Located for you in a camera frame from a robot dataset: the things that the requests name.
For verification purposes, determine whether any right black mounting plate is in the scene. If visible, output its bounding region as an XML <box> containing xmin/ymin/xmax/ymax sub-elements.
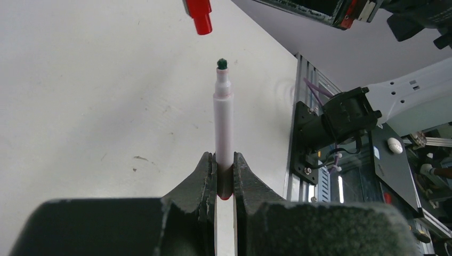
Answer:
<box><xmin>289</xmin><ymin>101</ymin><xmax>319</xmax><ymax>185</ymax></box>

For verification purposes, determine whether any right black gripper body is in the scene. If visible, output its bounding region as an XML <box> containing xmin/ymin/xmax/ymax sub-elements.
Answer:
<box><xmin>259</xmin><ymin>0</ymin><xmax>384</xmax><ymax>29</ymax></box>

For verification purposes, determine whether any thin white red pen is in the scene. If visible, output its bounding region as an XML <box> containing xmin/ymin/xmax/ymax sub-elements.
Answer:
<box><xmin>213</xmin><ymin>58</ymin><xmax>234</xmax><ymax>200</ymax></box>

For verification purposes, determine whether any red pen cap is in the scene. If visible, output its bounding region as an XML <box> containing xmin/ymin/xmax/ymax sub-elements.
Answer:
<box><xmin>183</xmin><ymin>0</ymin><xmax>212</xmax><ymax>35</ymax></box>

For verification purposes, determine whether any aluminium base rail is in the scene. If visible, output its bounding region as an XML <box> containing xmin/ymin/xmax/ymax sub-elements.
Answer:
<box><xmin>283</xmin><ymin>53</ymin><xmax>335</xmax><ymax>203</ymax></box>

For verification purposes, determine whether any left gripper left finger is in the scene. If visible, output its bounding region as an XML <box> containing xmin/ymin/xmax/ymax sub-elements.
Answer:
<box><xmin>11</xmin><ymin>152</ymin><xmax>216</xmax><ymax>255</ymax></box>

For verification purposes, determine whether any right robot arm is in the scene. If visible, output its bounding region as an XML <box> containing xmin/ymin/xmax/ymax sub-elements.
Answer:
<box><xmin>264</xmin><ymin>1</ymin><xmax>451</xmax><ymax>150</ymax></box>

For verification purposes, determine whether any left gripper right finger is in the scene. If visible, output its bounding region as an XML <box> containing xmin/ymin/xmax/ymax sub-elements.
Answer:
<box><xmin>233</xmin><ymin>153</ymin><xmax>419</xmax><ymax>255</ymax></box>

